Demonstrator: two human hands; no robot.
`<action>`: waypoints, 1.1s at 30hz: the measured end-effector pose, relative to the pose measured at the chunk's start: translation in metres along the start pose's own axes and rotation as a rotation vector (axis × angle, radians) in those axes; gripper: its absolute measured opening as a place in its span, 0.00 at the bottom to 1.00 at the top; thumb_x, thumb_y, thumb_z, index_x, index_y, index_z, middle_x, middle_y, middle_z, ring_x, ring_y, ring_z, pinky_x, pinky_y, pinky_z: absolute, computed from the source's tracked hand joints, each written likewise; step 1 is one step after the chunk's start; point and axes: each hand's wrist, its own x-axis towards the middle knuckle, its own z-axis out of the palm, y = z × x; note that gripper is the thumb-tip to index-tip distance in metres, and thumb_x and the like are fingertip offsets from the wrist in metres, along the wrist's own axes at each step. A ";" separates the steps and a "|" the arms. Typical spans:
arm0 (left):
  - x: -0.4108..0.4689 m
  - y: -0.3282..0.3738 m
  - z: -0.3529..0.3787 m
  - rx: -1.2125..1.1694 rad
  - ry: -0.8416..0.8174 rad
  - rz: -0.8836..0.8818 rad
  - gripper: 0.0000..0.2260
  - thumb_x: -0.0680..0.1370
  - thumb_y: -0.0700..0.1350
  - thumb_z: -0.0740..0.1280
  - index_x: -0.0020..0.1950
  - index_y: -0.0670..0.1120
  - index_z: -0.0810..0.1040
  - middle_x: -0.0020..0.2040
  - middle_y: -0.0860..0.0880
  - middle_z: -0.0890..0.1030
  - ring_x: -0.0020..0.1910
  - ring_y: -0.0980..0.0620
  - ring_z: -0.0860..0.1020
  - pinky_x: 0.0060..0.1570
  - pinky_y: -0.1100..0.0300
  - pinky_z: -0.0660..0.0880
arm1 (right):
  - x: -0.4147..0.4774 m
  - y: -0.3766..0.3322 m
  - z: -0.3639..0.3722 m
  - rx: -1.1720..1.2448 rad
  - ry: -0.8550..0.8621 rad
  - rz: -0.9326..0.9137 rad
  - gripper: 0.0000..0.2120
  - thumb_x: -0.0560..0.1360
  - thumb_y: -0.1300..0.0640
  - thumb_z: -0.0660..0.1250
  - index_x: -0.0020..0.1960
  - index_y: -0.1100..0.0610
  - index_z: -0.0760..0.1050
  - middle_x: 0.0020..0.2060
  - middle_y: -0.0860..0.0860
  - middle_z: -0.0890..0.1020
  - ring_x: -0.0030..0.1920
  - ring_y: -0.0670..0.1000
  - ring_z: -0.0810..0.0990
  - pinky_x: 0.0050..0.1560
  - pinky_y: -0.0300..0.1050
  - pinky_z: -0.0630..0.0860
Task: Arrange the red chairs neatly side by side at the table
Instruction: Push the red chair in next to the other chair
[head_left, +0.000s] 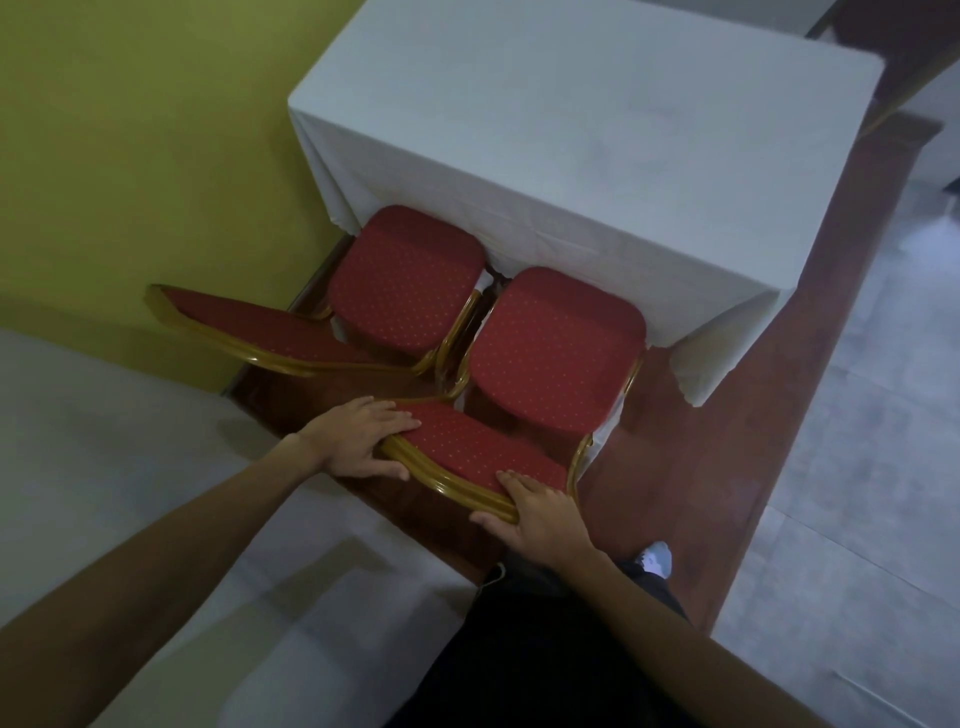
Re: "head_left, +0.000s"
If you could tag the person's right hand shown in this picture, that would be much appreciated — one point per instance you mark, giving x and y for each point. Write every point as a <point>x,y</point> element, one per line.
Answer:
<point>547,525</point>

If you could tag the person's left hand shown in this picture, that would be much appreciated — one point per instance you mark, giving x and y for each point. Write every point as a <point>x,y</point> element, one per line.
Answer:
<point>352,439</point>

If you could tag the red gold-framed chair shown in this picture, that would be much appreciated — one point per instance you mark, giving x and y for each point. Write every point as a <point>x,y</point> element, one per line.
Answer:
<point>409,277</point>
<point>900,52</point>
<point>555,345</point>

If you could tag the person's left forearm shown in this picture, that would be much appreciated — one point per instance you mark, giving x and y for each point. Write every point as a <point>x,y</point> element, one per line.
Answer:
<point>150,585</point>

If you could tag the person's right forearm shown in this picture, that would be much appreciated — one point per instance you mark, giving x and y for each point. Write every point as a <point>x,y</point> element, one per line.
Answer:
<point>675,645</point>

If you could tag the person's white right shoe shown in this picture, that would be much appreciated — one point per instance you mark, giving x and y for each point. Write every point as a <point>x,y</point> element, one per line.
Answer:
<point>656,559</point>

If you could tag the black trousers with white logo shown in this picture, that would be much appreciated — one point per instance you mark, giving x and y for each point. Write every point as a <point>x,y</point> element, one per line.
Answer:
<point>540,581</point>

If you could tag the black shirt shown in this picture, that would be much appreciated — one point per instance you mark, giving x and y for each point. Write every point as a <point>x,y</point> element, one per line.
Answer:
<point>525,667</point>

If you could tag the table with white tablecloth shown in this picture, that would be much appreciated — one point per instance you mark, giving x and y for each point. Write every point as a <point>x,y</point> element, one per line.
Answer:
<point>585,135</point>

